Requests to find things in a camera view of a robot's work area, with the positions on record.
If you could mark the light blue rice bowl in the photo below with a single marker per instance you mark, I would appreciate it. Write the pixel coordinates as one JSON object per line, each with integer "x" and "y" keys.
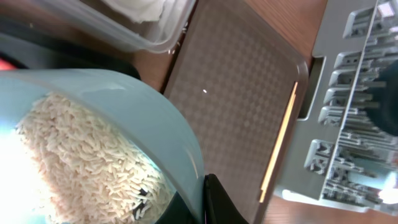
{"x": 142, "y": 114}

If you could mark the orange carrot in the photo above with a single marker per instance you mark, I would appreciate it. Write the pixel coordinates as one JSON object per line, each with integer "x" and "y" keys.
{"x": 5, "y": 65}

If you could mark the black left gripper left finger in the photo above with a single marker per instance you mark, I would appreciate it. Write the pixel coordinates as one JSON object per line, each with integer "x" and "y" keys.
{"x": 179, "y": 211}

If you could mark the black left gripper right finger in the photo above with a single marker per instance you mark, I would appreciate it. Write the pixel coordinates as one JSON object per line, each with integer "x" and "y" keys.
{"x": 219, "y": 208}

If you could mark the wooden chopstick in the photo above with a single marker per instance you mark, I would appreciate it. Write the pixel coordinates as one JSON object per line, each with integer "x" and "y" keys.
{"x": 280, "y": 140}
{"x": 273, "y": 161}

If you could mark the pile of white rice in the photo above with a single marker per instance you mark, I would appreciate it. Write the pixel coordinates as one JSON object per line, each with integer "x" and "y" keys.
{"x": 85, "y": 170}

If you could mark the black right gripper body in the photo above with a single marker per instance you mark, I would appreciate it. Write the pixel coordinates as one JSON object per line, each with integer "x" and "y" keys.
{"x": 385, "y": 116}

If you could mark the brown serving tray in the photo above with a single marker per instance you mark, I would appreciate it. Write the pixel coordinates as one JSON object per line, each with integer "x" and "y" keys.
{"x": 232, "y": 81}

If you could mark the black tray bin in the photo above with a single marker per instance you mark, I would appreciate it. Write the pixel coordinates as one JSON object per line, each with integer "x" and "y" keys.
{"x": 27, "y": 48}

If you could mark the clear plastic bin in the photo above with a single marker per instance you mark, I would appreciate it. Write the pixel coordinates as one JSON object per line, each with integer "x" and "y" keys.
{"x": 99, "y": 20}

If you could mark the wooden chopstick right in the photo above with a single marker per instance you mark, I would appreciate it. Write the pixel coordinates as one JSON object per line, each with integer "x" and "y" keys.
{"x": 273, "y": 161}

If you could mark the grey dishwasher rack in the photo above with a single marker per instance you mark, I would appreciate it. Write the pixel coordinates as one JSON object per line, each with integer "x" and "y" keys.
{"x": 338, "y": 157}

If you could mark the white napkin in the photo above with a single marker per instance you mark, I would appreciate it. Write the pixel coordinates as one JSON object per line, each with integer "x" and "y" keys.
{"x": 138, "y": 10}

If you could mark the wooden chopstick left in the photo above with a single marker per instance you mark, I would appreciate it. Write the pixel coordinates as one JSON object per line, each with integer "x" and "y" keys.
{"x": 280, "y": 140}

